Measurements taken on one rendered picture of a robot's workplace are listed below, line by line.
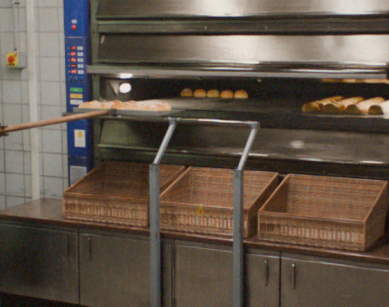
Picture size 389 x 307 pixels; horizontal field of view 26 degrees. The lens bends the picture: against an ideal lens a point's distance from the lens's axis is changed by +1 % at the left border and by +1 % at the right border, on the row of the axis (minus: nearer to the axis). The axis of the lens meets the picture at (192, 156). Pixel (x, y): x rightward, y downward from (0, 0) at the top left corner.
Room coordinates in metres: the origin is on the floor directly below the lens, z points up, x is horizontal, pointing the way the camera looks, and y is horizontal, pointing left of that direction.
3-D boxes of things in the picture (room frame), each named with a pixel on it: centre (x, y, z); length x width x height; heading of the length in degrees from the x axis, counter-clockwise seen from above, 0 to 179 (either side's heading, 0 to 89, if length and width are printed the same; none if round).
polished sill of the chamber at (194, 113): (4.86, -0.25, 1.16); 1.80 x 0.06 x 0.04; 64
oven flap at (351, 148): (4.84, -0.24, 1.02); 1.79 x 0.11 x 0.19; 64
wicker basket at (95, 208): (4.85, 0.39, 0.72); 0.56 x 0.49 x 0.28; 64
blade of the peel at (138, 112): (4.93, 0.36, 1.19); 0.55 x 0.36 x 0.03; 64
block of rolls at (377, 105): (4.98, -0.96, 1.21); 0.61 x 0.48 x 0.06; 154
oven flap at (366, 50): (4.84, -0.24, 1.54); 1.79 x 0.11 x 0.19; 64
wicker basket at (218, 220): (4.59, -0.13, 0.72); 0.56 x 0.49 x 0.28; 65
